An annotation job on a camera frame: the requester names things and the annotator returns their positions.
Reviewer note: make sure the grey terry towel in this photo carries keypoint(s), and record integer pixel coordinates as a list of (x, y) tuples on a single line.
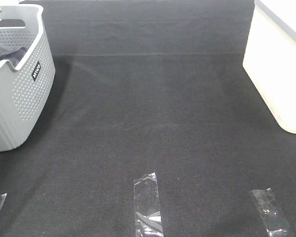
[(13, 55)]

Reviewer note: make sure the black table cloth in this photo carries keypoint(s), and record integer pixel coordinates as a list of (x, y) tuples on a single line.
[(146, 86)]

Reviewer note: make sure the clear tape strip middle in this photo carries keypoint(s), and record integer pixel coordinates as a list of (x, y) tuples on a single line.
[(147, 207)]

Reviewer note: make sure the grey perforated laundry basket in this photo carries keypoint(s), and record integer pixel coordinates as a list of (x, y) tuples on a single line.
[(25, 87)]

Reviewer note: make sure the cream plastic storage box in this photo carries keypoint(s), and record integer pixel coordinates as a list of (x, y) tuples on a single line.
[(270, 58)]

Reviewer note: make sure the clear tape strip right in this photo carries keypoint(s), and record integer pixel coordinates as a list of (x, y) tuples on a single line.
[(271, 213)]

